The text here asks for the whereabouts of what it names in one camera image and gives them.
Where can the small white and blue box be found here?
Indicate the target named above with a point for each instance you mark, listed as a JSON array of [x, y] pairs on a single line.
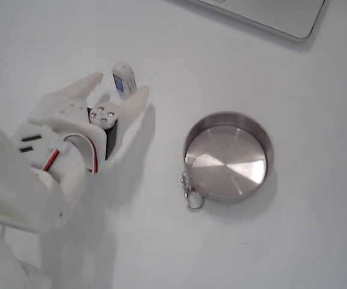
[[122, 78]]

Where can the round metal bowl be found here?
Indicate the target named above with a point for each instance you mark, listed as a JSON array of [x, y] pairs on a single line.
[[227, 162]]

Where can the metal keyring clasp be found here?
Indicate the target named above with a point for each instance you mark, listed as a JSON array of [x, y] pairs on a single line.
[[186, 181]]

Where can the silver laptop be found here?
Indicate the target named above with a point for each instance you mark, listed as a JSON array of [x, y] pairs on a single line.
[[266, 15]]

